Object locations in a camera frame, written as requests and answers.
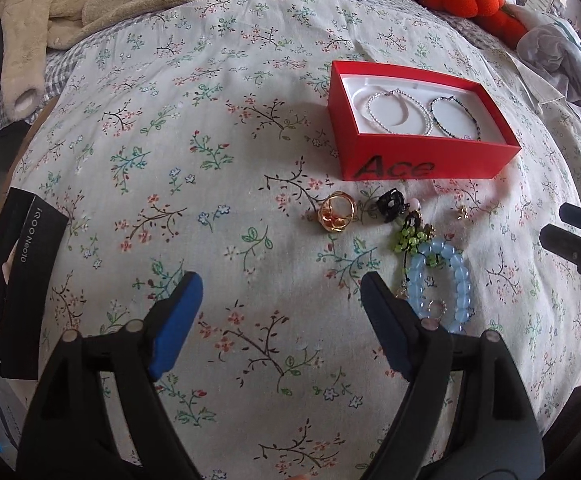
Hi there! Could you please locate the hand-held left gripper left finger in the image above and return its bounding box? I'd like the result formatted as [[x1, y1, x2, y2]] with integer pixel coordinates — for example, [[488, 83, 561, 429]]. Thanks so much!
[[18, 271, 204, 480]]

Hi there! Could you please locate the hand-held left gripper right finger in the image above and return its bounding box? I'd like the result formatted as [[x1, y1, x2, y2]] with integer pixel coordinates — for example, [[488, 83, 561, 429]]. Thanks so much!
[[361, 271, 546, 480]]

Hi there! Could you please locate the blue bead bracelet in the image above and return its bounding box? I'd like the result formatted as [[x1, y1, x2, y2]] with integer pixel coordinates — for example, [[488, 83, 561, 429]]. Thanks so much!
[[405, 240, 471, 334]]

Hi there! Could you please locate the green bead bracelet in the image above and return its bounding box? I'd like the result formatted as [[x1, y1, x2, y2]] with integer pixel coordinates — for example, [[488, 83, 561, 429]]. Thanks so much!
[[389, 210, 446, 272]]

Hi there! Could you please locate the black hair clip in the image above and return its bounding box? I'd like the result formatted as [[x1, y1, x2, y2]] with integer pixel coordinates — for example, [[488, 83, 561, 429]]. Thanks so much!
[[377, 189, 405, 222]]

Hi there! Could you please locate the gold bangle ring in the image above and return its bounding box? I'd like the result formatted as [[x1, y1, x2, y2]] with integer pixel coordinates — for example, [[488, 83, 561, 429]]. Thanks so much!
[[317, 192, 355, 232]]

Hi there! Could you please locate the red cardboard box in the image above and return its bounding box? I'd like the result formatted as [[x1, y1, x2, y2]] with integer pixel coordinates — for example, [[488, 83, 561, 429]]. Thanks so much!
[[328, 60, 522, 182]]

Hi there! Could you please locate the floral bed sheet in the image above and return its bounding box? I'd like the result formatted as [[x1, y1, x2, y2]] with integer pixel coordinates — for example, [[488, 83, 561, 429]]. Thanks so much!
[[10, 0, 581, 480]]

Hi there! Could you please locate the pile of light clothes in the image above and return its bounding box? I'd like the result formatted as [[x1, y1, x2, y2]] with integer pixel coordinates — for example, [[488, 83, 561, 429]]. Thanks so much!
[[508, 10, 581, 147]]

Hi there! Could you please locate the black phone box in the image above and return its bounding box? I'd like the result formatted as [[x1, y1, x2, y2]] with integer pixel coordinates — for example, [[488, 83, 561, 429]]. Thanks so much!
[[0, 187, 70, 381]]

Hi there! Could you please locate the dark bead bracelet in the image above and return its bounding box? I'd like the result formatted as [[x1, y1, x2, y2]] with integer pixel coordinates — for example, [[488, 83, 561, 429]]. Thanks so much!
[[427, 95, 482, 141]]

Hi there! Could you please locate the white bead bracelet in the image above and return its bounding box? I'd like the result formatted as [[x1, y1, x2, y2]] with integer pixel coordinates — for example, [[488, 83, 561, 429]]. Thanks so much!
[[365, 88, 429, 135]]

